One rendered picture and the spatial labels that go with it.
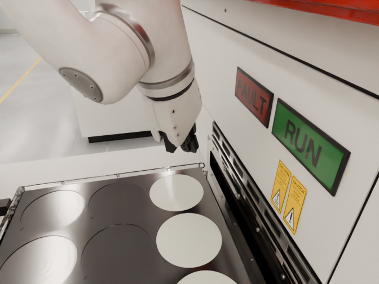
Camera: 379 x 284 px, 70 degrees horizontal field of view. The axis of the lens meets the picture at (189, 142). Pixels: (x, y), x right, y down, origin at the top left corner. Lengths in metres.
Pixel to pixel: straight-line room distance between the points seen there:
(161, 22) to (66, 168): 0.55
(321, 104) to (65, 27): 0.23
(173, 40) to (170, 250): 0.29
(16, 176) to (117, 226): 0.40
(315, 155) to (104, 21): 0.23
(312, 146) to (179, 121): 0.19
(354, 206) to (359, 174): 0.03
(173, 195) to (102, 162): 0.31
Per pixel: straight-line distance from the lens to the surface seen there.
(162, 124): 0.39
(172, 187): 0.52
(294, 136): 0.31
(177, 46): 0.32
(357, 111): 0.25
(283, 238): 0.38
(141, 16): 0.29
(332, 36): 0.27
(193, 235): 0.45
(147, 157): 0.75
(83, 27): 0.26
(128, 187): 0.54
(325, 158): 0.28
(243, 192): 0.46
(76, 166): 0.77
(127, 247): 0.44
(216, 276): 0.41
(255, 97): 0.39
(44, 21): 0.26
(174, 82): 0.34
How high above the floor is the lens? 1.25
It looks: 32 degrees down
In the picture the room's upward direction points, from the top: straight up
